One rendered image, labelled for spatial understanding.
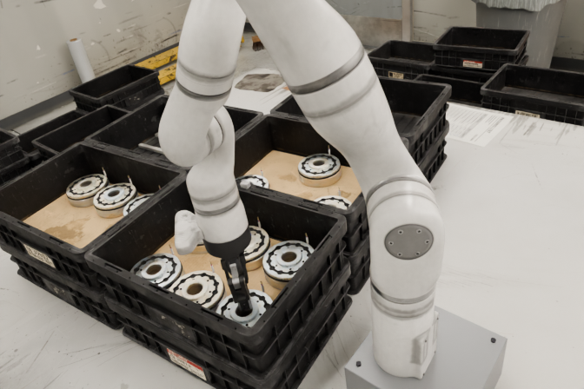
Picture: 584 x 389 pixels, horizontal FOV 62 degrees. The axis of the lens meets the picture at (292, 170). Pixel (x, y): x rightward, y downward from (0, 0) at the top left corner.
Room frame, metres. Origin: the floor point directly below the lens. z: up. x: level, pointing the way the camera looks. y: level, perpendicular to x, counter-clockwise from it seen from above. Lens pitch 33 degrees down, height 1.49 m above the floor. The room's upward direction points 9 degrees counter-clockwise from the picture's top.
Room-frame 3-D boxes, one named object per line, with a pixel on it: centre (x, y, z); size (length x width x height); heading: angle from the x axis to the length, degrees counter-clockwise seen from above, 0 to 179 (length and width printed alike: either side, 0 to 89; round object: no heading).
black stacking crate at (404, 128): (1.17, -0.21, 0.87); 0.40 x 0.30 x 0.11; 52
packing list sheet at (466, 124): (1.38, -0.54, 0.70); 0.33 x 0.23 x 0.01; 47
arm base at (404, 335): (0.49, -0.13, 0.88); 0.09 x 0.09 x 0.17; 50
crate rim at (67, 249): (0.94, 0.48, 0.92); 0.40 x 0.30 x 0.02; 52
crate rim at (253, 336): (0.69, 0.16, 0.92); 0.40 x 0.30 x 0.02; 52
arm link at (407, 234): (0.48, -0.13, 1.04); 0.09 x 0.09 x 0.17; 82
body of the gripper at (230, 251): (0.60, 0.12, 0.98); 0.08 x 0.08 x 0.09
